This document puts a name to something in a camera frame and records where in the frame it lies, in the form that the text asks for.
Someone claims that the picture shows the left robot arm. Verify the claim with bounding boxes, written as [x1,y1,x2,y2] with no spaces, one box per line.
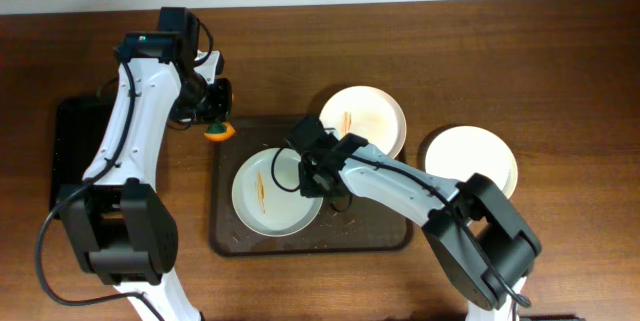
[51,7,232,320]

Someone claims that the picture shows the green and orange sponge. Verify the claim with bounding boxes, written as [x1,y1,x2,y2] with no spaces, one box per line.
[204,121,236,142]

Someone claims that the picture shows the grey-white plate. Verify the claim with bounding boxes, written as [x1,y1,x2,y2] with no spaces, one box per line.
[231,148,323,237]

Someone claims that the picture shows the small black tray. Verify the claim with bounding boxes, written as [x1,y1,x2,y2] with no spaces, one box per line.
[49,95,115,209]

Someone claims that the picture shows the white plate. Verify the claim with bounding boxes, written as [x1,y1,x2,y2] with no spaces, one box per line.
[319,86,407,158]
[424,126,518,199]

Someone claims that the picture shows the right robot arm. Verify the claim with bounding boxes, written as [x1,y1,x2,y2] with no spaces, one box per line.
[287,116,542,313]

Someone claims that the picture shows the large brown serving tray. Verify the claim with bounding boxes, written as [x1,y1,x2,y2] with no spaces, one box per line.
[209,115,414,257]

